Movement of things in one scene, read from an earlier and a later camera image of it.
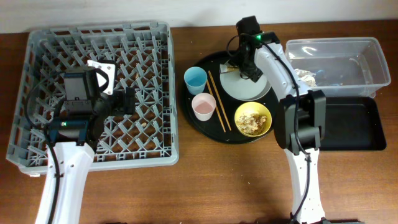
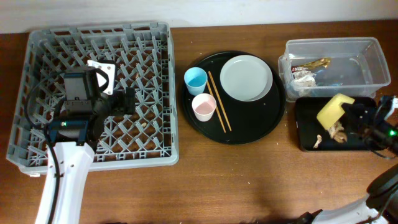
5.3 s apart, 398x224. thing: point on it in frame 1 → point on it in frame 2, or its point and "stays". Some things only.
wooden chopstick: x=221 y=102 stays
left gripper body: x=116 y=102 stays
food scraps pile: x=250 y=124 → x=337 y=132
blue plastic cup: x=196 y=78 stays
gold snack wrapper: x=226 y=67 → x=324 y=62
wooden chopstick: x=217 y=107 stays
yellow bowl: x=253 y=119 → x=333 y=111
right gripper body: x=247 y=65 → x=372 y=126
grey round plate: x=241 y=88 stays
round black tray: x=224 y=104 stays
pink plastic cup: x=203 y=104 stays
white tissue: x=308 y=77 stays
